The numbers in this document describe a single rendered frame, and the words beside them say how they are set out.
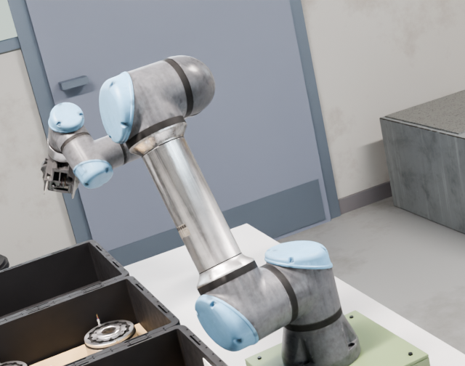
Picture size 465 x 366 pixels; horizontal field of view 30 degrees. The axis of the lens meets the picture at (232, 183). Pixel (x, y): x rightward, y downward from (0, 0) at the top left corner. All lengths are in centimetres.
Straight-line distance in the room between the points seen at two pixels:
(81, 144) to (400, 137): 255
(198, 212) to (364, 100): 304
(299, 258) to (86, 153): 60
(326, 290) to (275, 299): 11
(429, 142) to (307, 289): 255
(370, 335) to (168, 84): 62
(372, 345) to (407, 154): 262
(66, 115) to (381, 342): 84
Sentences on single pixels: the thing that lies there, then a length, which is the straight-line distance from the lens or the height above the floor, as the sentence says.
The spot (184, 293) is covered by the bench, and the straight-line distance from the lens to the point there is 224.
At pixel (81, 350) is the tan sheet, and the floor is 83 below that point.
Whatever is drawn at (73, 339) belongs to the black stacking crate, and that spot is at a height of 84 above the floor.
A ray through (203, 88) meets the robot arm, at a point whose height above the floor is 130.
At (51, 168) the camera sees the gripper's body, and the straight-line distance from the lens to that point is 213.
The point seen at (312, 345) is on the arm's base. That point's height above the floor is 82.
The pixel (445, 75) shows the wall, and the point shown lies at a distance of 477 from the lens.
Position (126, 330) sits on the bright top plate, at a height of 86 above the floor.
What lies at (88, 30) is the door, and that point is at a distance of 388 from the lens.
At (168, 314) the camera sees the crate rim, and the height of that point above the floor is 93.
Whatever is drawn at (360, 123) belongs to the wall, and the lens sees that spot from 451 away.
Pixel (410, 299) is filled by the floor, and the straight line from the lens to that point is 355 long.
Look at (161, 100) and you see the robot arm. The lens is 155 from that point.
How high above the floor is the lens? 159
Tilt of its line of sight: 17 degrees down
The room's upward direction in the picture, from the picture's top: 13 degrees counter-clockwise
